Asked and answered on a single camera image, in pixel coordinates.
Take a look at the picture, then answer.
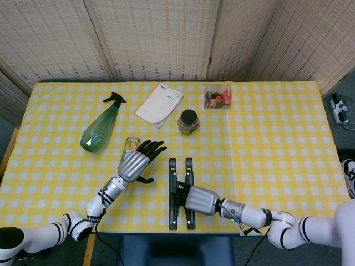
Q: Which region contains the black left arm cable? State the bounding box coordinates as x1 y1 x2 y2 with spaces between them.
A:
95 188 125 266

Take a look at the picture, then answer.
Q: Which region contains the black white shoe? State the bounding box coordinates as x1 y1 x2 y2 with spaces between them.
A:
340 158 355 199

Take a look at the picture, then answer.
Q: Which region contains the tea bottle with yellow cap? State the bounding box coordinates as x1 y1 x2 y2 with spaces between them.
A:
119 136 142 166

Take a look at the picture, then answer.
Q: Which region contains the yellow white checkered tablecloth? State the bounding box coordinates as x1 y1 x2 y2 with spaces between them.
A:
0 81 351 235

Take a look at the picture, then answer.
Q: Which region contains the woven folding screen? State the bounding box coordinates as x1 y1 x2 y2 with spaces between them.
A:
0 0 355 127

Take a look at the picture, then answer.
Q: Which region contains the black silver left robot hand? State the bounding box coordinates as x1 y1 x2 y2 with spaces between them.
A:
118 140 168 185

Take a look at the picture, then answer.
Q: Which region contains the green plastic spray bottle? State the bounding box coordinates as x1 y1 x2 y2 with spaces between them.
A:
79 91 128 154

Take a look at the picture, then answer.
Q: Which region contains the black folding laptop stand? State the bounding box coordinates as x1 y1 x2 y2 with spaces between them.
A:
168 157 197 231

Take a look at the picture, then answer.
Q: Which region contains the glass spice jar black lid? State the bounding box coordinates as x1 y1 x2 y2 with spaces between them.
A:
177 109 201 136

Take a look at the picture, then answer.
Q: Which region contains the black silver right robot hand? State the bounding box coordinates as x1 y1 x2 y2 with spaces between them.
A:
169 181 222 216

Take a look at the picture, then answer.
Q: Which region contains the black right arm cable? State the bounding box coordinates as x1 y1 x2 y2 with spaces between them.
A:
240 224 271 266

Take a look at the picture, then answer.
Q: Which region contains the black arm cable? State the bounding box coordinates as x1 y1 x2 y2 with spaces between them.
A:
240 224 271 266
95 188 125 266

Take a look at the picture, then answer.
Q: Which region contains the white power strip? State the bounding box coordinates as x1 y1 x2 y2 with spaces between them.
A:
329 93 351 125

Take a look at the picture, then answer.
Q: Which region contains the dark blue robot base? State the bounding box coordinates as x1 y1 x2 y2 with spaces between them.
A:
118 235 234 266

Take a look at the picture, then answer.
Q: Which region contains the white paper booklet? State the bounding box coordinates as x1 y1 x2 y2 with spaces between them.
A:
134 83 185 130

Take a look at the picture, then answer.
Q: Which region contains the clear box with red items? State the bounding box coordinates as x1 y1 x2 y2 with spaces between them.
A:
204 84 233 111

